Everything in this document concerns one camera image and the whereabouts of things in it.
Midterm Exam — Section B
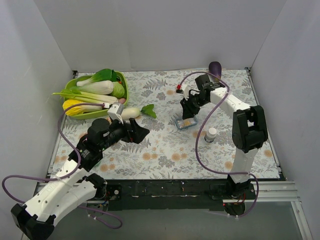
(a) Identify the blue rectangular pill box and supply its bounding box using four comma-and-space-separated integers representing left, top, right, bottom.
175, 117, 198, 130

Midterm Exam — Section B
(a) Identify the white cap pill bottle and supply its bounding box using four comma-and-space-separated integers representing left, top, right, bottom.
204, 127, 217, 143

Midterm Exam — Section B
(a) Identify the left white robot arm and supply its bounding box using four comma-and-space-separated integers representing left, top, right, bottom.
11, 118, 150, 240

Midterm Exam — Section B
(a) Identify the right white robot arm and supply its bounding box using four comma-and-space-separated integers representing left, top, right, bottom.
176, 71, 268, 199

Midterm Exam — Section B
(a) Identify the white radish with leaves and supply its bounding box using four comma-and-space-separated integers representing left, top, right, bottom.
121, 104, 157, 119

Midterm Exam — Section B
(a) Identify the pink radish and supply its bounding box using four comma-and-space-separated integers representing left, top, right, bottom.
118, 98, 126, 104

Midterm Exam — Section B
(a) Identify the purple eggplant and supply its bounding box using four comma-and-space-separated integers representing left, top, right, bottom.
208, 61, 222, 79

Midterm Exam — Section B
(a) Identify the floral table mat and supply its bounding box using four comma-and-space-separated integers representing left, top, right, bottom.
49, 69, 281, 180

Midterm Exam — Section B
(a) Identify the light green cabbage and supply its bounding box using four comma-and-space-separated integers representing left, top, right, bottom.
110, 82, 125, 99

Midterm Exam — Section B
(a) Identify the green plastic basket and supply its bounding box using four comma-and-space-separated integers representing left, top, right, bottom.
65, 71, 129, 120

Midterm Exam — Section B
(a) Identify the green bok choy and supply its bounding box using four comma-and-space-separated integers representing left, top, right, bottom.
76, 68, 117, 87

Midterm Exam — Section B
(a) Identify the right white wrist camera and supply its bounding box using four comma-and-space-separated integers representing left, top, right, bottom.
175, 84, 190, 100

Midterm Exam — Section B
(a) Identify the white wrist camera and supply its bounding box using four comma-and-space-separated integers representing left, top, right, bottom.
175, 84, 190, 100
104, 103, 125, 124

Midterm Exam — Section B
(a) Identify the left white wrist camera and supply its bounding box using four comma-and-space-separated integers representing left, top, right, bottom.
104, 103, 125, 124

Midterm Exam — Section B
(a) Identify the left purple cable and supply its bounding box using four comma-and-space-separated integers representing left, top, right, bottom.
1, 101, 123, 230

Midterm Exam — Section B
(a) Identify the purple cable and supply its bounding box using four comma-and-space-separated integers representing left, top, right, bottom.
1, 101, 123, 230
176, 71, 260, 218

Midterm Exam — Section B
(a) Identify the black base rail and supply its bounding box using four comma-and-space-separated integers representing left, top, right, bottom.
77, 178, 253, 212

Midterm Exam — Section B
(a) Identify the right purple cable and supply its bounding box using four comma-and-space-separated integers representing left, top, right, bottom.
176, 71, 260, 218

